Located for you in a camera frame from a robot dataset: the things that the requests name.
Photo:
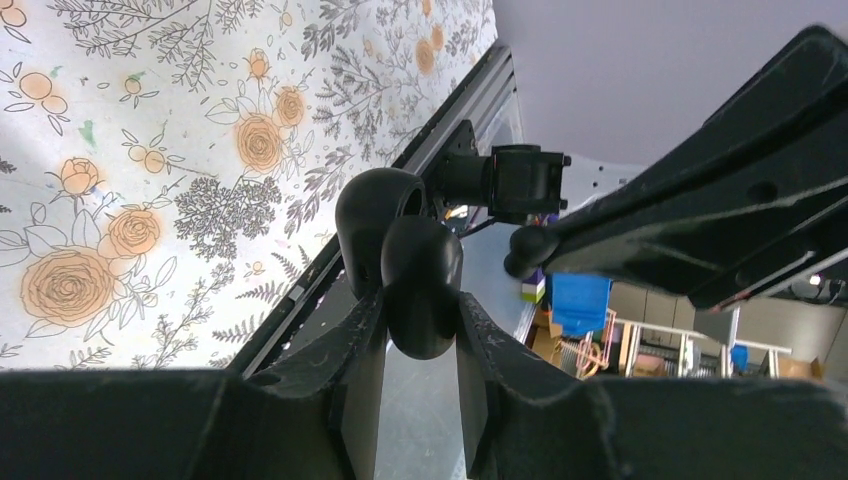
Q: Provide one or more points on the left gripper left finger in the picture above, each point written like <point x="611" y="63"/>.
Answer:
<point x="314" y="415"/>

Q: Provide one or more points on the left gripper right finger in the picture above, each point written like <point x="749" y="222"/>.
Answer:
<point x="523" y="418"/>

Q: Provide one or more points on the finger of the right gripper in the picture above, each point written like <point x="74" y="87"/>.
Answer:
<point x="754" y="199"/>

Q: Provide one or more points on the black earbud charging case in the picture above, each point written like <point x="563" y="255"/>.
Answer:
<point x="389" y="243"/>

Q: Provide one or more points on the black earbud near base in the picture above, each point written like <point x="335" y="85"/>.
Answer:
<point x="529" y="247"/>

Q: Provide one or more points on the floral table mat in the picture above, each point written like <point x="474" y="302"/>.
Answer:
<point x="169" y="168"/>

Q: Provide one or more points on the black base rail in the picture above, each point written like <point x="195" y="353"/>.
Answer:
<point x="470" y="108"/>

